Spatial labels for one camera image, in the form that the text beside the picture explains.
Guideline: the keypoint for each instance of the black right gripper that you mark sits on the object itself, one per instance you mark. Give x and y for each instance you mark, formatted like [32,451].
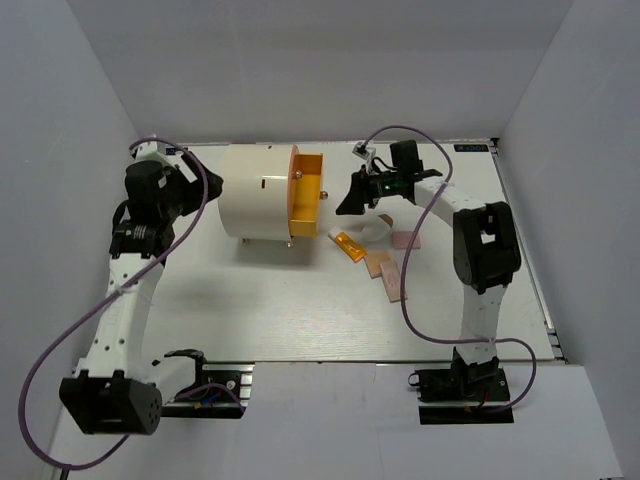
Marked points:
[360,193]

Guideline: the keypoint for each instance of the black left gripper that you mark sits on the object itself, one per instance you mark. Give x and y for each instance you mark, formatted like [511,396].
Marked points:
[195,191]

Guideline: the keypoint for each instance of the white egg-shaped bottle brown cap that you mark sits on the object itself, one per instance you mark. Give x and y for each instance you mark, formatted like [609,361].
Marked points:
[375,228]

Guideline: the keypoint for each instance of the yellow sunscreen tube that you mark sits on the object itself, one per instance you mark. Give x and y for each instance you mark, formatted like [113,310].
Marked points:
[355,251]

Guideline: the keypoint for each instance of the yellow drawer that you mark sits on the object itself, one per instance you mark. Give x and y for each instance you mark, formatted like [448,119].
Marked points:
[305,187]

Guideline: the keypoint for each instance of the white cylindrical drawer organizer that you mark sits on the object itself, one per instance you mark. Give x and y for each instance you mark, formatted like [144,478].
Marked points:
[256,200]

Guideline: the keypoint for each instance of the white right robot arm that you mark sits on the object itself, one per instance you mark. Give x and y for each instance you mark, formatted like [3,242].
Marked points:
[485,249]

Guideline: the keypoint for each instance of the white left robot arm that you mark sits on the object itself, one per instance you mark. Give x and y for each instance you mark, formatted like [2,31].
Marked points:
[114,390]

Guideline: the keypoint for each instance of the pink square compact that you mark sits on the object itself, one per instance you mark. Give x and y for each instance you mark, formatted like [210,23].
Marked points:
[401,240]

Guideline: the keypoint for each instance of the beige square compact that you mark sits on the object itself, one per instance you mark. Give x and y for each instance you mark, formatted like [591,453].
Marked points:
[374,260]

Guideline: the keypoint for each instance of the pale pink rectangular palette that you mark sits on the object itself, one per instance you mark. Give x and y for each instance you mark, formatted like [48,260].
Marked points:
[391,279]

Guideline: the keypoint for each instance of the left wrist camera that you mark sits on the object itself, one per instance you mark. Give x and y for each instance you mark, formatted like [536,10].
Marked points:
[151,151]

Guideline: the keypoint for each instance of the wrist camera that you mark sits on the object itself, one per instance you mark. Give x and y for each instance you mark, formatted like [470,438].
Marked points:
[151,151]
[366,154]

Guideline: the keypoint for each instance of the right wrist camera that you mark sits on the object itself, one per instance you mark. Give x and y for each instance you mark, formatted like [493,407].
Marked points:
[366,154]

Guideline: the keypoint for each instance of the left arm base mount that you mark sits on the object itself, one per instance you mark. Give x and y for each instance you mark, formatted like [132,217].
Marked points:
[221,391]

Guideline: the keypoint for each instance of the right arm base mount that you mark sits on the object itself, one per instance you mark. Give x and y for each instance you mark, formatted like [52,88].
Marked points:
[443,400]

